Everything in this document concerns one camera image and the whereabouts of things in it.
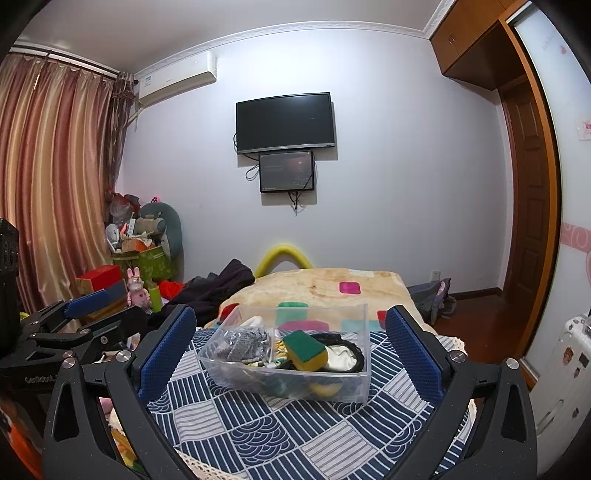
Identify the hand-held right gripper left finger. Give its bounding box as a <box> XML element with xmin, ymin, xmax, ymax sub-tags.
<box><xmin>41</xmin><ymin>305</ymin><xmax>208</xmax><ymax>480</ymax></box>

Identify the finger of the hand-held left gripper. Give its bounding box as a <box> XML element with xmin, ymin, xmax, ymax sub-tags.
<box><xmin>25</xmin><ymin>279</ymin><xmax>129</xmax><ymax>332</ymax></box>
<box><xmin>33</xmin><ymin>305</ymin><xmax>149</xmax><ymax>358</ymax></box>

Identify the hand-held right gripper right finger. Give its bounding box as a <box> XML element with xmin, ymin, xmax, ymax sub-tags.
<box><xmin>385</xmin><ymin>305</ymin><xmax>539</xmax><ymax>480</ymax></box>

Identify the cream cloth with black trim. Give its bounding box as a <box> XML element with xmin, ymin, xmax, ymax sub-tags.
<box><xmin>309</xmin><ymin>332</ymin><xmax>366</xmax><ymax>373</ymax></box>

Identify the clear plastic box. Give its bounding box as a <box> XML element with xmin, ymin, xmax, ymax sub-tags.
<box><xmin>196</xmin><ymin>302</ymin><xmax>373</xmax><ymax>403</ymax></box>

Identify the grey knitted cloth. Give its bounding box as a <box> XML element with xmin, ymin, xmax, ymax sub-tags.
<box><xmin>215</xmin><ymin>327</ymin><xmax>271</xmax><ymax>363</ymax></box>

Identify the yellow green sponge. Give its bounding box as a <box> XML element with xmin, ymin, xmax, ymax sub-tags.
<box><xmin>283</xmin><ymin>330</ymin><xmax>330</xmax><ymax>373</ymax></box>

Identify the floral cloth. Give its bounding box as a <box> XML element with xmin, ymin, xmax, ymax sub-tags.
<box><xmin>265</xmin><ymin>339</ymin><xmax>291</xmax><ymax>368</ymax></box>

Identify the red box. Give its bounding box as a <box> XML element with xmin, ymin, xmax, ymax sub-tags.
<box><xmin>76</xmin><ymin>265</ymin><xmax>126</xmax><ymax>297</ymax></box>

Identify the pink rabbit toy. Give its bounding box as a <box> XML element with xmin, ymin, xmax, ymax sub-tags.
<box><xmin>126</xmin><ymin>267</ymin><xmax>151</xmax><ymax>309</ymax></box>

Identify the grey backpack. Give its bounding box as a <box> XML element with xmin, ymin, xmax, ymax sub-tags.
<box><xmin>409</xmin><ymin>277</ymin><xmax>458</xmax><ymax>326</ymax></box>

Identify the green cardboard box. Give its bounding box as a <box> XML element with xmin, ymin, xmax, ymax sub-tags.
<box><xmin>112</xmin><ymin>247</ymin><xmax>174</xmax><ymax>283</ymax></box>

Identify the red plastic bag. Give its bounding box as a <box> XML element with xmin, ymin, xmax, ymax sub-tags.
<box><xmin>107</xmin><ymin>191</ymin><xmax>139</xmax><ymax>227</ymax></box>

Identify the black clothes pile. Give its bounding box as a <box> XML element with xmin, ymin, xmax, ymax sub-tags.
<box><xmin>173</xmin><ymin>258</ymin><xmax>257</xmax><ymax>320</ymax></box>

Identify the blue white patterned tablecloth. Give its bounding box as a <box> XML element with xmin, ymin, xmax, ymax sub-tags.
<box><xmin>148</xmin><ymin>323</ymin><xmax>477</xmax><ymax>480</ymax></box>

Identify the beige blanket with coloured squares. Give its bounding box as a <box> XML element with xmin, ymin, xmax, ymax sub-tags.
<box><xmin>217</xmin><ymin>267</ymin><xmax>440</xmax><ymax>339</ymax></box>

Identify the striped pink gold curtain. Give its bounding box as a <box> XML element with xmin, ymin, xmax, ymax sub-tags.
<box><xmin>0</xmin><ymin>53</ymin><xmax>139</xmax><ymax>319</ymax></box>

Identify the white suitcase with stickers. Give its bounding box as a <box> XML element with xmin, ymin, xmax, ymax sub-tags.
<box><xmin>527</xmin><ymin>314</ymin><xmax>591</xmax><ymax>445</ymax></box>

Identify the yellow foam tube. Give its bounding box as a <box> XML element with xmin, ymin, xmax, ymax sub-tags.
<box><xmin>254</xmin><ymin>244</ymin><xmax>315</xmax><ymax>278</ymax></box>

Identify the brown wooden door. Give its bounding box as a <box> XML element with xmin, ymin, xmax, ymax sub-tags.
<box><xmin>499</xmin><ymin>78</ymin><xmax>549</xmax><ymax>297</ymax></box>

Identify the white heart-print wardrobe door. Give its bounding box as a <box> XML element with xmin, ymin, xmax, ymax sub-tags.
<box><xmin>512</xmin><ymin>0</ymin><xmax>591</xmax><ymax>385</ymax></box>

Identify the white air conditioner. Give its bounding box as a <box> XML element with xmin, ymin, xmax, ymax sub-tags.
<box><xmin>134</xmin><ymin>50</ymin><xmax>219</xmax><ymax>109</ymax></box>

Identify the wooden overhead cabinet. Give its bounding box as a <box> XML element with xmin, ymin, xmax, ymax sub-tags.
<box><xmin>429</xmin><ymin>0</ymin><xmax>515</xmax><ymax>92</ymax></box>

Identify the small black wall monitor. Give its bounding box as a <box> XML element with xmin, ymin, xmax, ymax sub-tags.
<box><xmin>259</xmin><ymin>150</ymin><xmax>317</xmax><ymax>193</ymax></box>

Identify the large black wall television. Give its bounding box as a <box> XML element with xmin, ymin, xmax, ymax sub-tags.
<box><xmin>235</xmin><ymin>92</ymin><xmax>337</xmax><ymax>155</ymax></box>

